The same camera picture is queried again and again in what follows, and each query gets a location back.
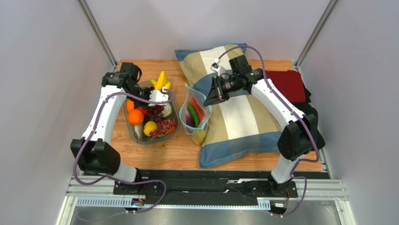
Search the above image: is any yellow orange mango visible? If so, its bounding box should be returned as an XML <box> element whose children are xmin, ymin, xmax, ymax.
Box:
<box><xmin>191</xmin><ymin>129</ymin><xmax>207</xmax><ymax>146</ymax></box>

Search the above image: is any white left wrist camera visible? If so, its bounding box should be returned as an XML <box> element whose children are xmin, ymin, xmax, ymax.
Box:
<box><xmin>148</xmin><ymin>87</ymin><xmax>169</xmax><ymax>107</ymax></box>

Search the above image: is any red folded cloth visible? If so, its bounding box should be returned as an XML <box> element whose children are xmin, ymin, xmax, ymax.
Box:
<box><xmin>266</xmin><ymin>70</ymin><xmax>306</xmax><ymax>103</ymax></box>

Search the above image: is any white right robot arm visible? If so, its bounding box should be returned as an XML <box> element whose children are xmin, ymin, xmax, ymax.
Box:
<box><xmin>204</xmin><ymin>55</ymin><xmax>320</xmax><ymax>185</ymax></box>

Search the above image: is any clear zip top bag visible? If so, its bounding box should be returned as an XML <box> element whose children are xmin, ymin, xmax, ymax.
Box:
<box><xmin>179</xmin><ymin>84</ymin><xmax>212</xmax><ymax>146</ymax></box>

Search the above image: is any red watermelon slice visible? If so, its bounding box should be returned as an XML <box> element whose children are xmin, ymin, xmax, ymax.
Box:
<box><xmin>190</xmin><ymin>98</ymin><xmax>205</xmax><ymax>122</ymax></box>

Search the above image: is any green white cabbage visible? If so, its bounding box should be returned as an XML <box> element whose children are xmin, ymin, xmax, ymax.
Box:
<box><xmin>162</xmin><ymin>103</ymin><xmax>172</xmax><ymax>118</ymax></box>

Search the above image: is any yellow banana bunch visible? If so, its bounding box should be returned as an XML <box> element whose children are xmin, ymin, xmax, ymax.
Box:
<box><xmin>150</xmin><ymin>71</ymin><xmax>171</xmax><ymax>91</ymax></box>

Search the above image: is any black cap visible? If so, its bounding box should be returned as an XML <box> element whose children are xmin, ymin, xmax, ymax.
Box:
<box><xmin>293</xmin><ymin>88</ymin><xmax>318</xmax><ymax>119</ymax></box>

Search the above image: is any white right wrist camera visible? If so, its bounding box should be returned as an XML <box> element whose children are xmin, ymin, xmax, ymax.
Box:
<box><xmin>210</xmin><ymin>58</ymin><xmax>226</xmax><ymax>77</ymax></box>

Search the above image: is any grey fruit bowl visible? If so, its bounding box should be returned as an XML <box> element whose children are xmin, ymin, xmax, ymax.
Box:
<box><xmin>123</xmin><ymin>80</ymin><xmax>181</xmax><ymax>145</ymax></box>

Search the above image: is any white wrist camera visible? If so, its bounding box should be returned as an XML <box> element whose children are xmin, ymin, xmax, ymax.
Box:
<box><xmin>148</xmin><ymin>87</ymin><xmax>169</xmax><ymax>107</ymax></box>
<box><xmin>210</xmin><ymin>58</ymin><xmax>226</xmax><ymax>77</ymax></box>

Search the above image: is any green chili pepper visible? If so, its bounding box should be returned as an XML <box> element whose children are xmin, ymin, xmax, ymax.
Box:
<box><xmin>186</xmin><ymin>105</ymin><xmax>200</xmax><ymax>128</ymax></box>

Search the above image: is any checkered blue beige pillow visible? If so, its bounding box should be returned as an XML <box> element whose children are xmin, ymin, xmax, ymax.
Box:
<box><xmin>175</xmin><ymin>43</ymin><xmax>282</xmax><ymax>169</ymax></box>

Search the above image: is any orange fruit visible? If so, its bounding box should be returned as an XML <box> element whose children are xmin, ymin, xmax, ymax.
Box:
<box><xmin>126</xmin><ymin>100</ymin><xmax>144</xmax><ymax>126</ymax></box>

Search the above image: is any dark red grape bunch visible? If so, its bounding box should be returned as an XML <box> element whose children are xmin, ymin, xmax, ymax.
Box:
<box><xmin>138</xmin><ymin>105</ymin><xmax>164</xmax><ymax>123</ymax></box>

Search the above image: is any purple grape bunch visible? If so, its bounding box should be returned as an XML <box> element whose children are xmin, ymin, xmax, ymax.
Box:
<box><xmin>150</xmin><ymin>119</ymin><xmax>177</xmax><ymax>139</ymax></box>

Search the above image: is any small yellow lemon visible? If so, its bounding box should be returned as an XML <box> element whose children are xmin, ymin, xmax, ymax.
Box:
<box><xmin>143</xmin><ymin>121</ymin><xmax>158</xmax><ymax>137</ymax></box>

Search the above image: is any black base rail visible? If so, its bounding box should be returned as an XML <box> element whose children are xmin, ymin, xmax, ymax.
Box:
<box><xmin>113</xmin><ymin>170</ymin><xmax>300</xmax><ymax>207</ymax></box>

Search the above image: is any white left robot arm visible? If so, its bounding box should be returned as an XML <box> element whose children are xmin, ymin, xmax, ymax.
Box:
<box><xmin>70</xmin><ymin>62</ymin><xmax>168</xmax><ymax>186</ymax></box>

